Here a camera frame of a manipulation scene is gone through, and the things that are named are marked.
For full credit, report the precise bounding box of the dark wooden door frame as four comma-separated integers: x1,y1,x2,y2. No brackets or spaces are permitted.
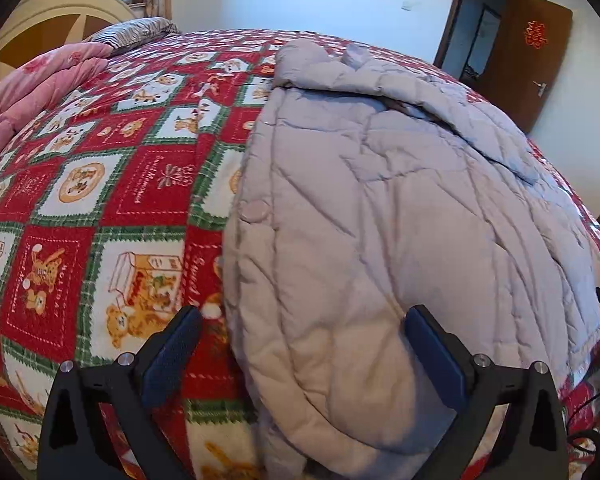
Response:
434,0,523,66

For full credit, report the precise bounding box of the red paper door decoration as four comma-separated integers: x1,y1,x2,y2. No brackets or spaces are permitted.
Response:
525,20,551,51

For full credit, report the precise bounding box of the lilac quilted puffer jacket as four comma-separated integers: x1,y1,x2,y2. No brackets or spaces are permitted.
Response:
222,39,600,480

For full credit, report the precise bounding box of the folded pink floral quilt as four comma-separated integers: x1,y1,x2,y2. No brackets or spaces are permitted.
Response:
0,42,112,168

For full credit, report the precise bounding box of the striped pillow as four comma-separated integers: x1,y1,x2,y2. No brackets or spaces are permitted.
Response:
89,17,180,56

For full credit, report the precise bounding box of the red printed bear blanket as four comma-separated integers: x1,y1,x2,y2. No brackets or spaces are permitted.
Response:
0,29,600,480

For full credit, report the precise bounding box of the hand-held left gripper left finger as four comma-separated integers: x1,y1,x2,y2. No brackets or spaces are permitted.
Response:
37,306,203,480

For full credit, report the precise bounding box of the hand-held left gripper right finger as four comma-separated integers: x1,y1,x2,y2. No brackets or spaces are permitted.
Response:
405,304,571,480

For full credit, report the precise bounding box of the black cable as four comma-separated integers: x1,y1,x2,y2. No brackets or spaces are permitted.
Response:
565,385,600,461

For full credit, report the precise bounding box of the cream wooden headboard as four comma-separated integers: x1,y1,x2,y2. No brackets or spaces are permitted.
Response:
0,0,136,73

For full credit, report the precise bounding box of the brown wooden door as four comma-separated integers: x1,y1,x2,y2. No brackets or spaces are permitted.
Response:
480,0,573,133

